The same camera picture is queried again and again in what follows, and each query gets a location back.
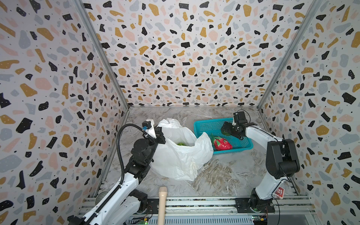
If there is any dark green avocado fruit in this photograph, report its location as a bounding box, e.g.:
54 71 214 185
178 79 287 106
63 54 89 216
221 121 233 136

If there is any red dragon fruit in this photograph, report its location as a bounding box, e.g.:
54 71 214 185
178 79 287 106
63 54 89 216
210 134 233 152

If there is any white plastic bag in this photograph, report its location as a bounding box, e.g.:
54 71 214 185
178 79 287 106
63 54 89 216
151 118 213 182

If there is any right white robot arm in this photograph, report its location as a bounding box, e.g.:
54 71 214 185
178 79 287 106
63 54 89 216
221 122 300 212

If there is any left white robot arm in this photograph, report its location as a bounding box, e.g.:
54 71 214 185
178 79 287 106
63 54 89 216
69 121 166 225

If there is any teal plastic basket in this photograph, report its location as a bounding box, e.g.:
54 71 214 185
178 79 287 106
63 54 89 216
194 118 254 155

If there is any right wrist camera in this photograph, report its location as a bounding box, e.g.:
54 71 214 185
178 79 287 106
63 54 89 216
232 111 248 126

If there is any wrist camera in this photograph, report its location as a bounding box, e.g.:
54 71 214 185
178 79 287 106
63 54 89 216
232 111 248 126
142 119 156 139

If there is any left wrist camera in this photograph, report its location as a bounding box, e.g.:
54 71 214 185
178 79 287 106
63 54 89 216
142 119 156 139

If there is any black corrugated cable hose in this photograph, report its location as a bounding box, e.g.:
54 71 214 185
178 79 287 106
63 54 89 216
116 123 147 186

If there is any beige wooden handle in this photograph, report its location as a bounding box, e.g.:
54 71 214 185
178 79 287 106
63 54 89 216
157 186 167 225

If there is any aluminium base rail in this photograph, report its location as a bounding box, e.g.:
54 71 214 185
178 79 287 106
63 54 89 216
78 195 316 225

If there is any silver corner frame post right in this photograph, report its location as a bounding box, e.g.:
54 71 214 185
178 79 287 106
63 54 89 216
256 0 322 111

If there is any silver corner frame post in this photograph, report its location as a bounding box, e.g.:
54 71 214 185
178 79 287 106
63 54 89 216
73 0 129 111
256 0 322 111

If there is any silver corner frame post left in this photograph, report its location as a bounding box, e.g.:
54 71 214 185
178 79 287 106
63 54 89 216
73 0 129 111

